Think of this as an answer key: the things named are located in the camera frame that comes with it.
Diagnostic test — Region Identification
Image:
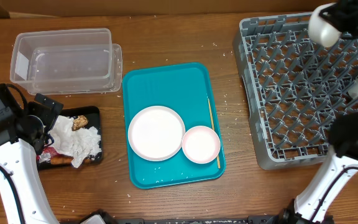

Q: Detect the white bowl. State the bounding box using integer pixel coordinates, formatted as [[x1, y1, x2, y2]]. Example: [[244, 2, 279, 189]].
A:
[[308, 3, 342, 47]]

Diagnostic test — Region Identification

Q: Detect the red snack wrapper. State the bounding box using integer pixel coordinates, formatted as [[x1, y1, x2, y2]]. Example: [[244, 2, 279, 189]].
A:
[[36, 146, 59, 163]]

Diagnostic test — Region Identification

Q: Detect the white napkin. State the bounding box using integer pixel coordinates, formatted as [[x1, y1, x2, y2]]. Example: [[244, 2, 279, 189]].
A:
[[50, 116, 76, 156], [69, 127, 101, 168]]

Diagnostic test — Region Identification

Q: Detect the brown food chunk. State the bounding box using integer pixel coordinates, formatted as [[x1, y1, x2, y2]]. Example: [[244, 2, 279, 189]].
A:
[[71, 115, 88, 131]]

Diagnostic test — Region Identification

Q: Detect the large white plate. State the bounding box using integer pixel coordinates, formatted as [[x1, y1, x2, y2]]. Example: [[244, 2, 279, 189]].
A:
[[127, 106, 185, 162]]

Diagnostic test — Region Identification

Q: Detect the wooden chopstick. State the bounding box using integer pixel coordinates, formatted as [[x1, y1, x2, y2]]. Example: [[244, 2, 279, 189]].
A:
[[207, 98, 221, 169]]

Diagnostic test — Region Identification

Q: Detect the small white plate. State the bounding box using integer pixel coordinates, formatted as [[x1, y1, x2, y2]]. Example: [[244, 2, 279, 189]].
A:
[[182, 126, 216, 164]]

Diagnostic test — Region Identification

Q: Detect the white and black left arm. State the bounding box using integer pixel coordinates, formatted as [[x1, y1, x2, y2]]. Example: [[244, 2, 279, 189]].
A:
[[0, 83, 63, 223]]

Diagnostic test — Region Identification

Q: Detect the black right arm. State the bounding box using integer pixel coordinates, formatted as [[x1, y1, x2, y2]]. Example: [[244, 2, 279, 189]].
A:
[[268, 1, 358, 223]]

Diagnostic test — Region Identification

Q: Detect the grey dishwasher rack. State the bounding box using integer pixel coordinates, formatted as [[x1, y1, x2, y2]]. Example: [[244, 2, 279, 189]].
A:
[[233, 13, 358, 170]]

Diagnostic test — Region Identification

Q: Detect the black plastic tray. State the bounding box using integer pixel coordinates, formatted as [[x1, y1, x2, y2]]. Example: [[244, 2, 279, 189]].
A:
[[36, 106, 103, 170]]

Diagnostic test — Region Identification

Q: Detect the clear plastic storage bin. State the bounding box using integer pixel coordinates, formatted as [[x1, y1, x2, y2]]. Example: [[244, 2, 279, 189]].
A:
[[10, 28, 123, 95]]

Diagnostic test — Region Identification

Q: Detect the teal serving tray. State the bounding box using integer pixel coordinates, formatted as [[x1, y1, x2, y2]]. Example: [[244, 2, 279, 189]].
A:
[[122, 62, 226, 189]]

